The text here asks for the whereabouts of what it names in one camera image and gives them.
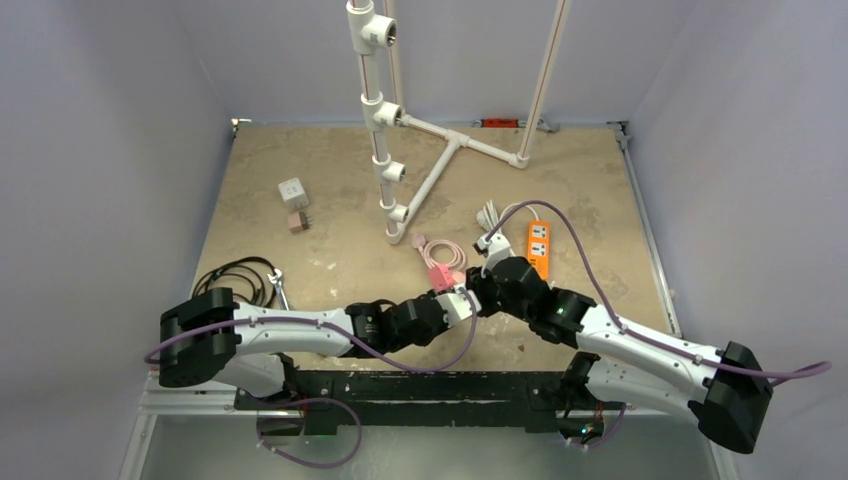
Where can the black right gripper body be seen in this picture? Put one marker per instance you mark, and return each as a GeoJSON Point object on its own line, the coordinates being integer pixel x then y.
{"type": "Point", "coordinates": [482, 285]}

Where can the orange power strip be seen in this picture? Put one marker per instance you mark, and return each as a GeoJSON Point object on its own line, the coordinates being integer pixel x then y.
{"type": "Point", "coordinates": [538, 247]}

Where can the brown pink plug adapter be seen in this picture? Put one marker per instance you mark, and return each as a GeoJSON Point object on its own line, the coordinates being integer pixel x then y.
{"type": "Point", "coordinates": [298, 222]}

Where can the white cube socket adapter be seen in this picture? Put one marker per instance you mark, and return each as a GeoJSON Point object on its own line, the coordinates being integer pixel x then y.
{"type": "Point", "coordinates": [293, 194]}

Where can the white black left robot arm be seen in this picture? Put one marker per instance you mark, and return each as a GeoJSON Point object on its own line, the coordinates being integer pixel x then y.
{"type": "Point", "coordinates": [213, 337]}

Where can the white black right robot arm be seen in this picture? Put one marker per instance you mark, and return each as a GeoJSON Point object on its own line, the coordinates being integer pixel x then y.
{"type": "Point", "coordinates": [720, 390]}

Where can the silver open-end wrench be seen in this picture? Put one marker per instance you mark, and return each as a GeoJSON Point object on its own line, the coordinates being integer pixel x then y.
{"type": "Point", "coordinates": [276, 280]}

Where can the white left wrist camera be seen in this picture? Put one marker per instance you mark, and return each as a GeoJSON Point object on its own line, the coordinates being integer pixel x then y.
{"type": "Point", "coordinates": [458, 306]}

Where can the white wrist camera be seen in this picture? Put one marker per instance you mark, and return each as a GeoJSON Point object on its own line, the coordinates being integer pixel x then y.
{"type": "Point", "coordinates": [458, 306]}
{"type": "Point", "coordinates": [494, 248]}

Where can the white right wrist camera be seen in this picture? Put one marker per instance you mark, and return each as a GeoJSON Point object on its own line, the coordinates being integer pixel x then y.
{"type": "Point", "coordinates": [494, 248]}

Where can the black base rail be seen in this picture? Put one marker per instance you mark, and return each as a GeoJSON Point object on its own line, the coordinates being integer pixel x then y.
{"type": "Point", "coordinates": [320, 402]}

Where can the white PVC pipe frame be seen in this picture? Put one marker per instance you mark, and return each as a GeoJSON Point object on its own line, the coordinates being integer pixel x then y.
{"type": "Point", "coordinates": [372, 32]}

